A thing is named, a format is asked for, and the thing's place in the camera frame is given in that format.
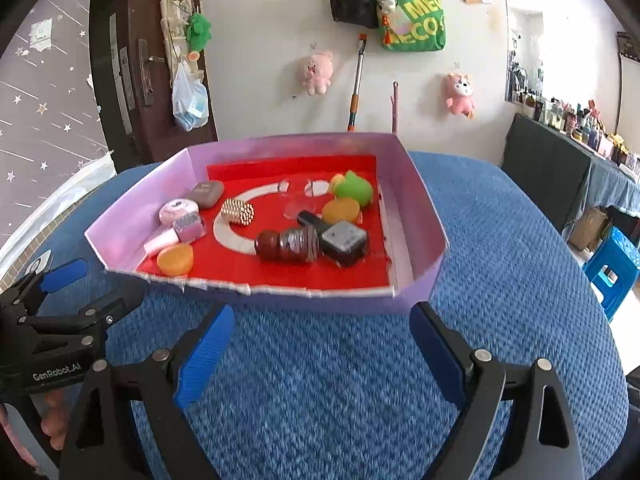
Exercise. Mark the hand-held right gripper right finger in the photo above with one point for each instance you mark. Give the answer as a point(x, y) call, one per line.
point(440, 355)

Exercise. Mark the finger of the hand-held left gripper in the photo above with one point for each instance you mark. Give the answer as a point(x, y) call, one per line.
point(115, 307)
point(62, 270)

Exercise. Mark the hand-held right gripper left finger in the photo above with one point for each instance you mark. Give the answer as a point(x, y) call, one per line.
point(205, 355)

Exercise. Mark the orange round soap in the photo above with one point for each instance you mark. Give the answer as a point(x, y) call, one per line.
point(341, 210)
point(175, 259)

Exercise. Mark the pink cardboard tray red base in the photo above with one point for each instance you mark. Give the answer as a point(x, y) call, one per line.
point(420, 240)

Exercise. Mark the glitter bottle with red cap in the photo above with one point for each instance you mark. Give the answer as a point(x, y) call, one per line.
point(292, 245)

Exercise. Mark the brown eyeshadow case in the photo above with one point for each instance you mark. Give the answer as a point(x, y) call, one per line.
point(206, 194)

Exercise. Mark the gold magnetic bead cylinder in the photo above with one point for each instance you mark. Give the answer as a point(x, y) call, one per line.
point(239, 211)

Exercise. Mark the black square glitter bottle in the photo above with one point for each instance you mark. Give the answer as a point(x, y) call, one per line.
point(342, 242)

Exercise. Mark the clear plastic cup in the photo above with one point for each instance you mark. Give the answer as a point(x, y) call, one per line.
point(296, 202)

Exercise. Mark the green capybara toy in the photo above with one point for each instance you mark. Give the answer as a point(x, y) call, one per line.
point(356, 189)

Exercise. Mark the person's left hand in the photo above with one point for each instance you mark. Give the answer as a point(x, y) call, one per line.
point(52, 415)

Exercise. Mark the clear plastic sheet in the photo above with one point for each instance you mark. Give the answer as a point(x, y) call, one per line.
point(50, 205)

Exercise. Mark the red paper bag liner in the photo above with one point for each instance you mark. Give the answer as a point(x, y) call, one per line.
point(280, 275)

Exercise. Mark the brown wooden door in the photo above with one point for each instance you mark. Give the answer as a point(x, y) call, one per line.
point(110, 110)

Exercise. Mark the blue plastic stool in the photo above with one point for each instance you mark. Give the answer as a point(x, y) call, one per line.
point(612, 270)

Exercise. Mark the metal door lock plate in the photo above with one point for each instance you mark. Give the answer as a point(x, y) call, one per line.
point(125, 75)

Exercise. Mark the white plastic bag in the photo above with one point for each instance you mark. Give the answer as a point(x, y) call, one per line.
point(190, 102)

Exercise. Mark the black cloth-covered table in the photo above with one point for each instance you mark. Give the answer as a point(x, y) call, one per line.
point(545, 170)

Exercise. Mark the light blue table cloth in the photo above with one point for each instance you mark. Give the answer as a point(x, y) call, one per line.
point(615, 185)

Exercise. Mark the pink stick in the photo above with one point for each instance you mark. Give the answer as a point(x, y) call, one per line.
point(395, 107)

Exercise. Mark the pink bear plush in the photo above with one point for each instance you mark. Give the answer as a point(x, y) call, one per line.
point(460, 94)

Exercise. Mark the green plush toy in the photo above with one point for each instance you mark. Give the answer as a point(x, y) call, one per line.
point(198, 32)

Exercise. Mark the row of small bottles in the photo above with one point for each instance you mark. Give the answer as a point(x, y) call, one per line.
point(585, 122)

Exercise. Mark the metal mop pole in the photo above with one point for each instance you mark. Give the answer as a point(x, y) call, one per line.
point(356, 85)

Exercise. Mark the beige hanging organizer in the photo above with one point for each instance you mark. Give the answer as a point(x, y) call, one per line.
point(175, 10)

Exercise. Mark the pink pig plush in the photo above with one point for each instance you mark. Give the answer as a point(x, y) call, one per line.
point(316, 72)

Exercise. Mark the green tote bag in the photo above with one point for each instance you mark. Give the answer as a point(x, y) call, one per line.
point(417, 25)

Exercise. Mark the white paper wall patch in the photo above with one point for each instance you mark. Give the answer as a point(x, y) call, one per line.
point(40, 35)

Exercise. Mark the wall mirror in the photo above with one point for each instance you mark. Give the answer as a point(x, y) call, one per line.
point(522, 55)

